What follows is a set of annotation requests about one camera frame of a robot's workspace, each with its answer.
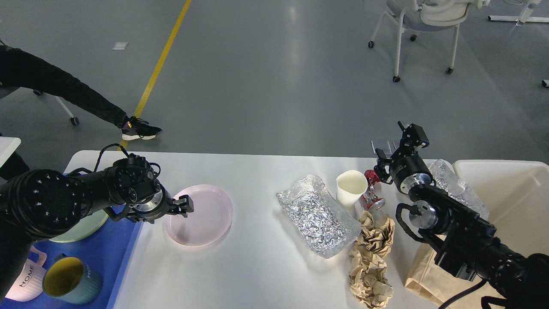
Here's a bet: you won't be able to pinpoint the clear plastic bag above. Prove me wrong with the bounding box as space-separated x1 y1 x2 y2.
428 160 490 220

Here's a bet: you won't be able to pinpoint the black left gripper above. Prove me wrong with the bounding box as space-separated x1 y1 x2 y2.
129 187 194 224

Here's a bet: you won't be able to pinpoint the person leg black trousers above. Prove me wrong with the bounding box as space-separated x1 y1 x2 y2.
0 45 130 129

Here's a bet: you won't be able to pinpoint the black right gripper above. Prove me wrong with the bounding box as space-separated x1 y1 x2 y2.
373 121 433 195

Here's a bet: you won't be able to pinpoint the lower crumpled brown paper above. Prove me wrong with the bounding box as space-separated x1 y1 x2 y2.
349 245 394 309

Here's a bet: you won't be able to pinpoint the crumpled silver foil bag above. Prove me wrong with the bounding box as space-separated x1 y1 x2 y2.
276 174 362 259

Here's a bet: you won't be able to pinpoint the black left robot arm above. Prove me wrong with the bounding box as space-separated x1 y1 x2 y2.
0 146 194 298

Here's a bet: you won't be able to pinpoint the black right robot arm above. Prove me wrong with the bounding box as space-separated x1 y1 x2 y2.
373 121 549 309

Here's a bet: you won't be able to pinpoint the green plate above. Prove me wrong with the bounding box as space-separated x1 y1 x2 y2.
49 210 109 243

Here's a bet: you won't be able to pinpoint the crumpled brown paper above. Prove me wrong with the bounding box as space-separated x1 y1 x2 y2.
349 245 394 309
354 211 395 258

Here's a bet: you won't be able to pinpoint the white stand base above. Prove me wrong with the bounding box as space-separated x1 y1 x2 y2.
488 0 549 26

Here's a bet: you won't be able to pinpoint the crushed red soda can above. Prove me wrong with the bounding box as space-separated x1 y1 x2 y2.
359 170 386 212

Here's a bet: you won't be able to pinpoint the white paper cup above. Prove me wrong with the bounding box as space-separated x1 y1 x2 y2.
336 170 368 209

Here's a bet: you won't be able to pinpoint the dark green mug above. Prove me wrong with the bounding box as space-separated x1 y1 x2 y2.
42 254 103 305

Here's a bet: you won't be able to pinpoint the white paper scrap on floor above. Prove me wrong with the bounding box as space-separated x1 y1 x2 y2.
112 42 129 51

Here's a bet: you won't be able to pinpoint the blue plastic tray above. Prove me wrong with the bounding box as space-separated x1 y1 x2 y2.
1 219 141 309

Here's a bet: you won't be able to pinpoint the pink HOME mug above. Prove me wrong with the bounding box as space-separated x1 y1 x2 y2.
6 246 47 303

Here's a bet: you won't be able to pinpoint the white office chair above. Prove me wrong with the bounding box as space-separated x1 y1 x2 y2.
368 0 489 83

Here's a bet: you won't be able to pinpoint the pink plate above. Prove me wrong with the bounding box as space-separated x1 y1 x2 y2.
163 184 233 248

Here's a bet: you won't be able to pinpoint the brown paper bag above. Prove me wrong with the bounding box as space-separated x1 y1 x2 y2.
404 244 502 309

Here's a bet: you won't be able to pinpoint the black sneaker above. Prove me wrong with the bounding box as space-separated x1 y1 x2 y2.
121 117 163 141

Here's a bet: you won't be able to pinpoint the white plastic bin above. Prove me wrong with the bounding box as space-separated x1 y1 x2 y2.
453 160 549 256

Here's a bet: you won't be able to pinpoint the upper crumpled brown paper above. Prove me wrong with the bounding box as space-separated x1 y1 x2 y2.
354 211 395 258

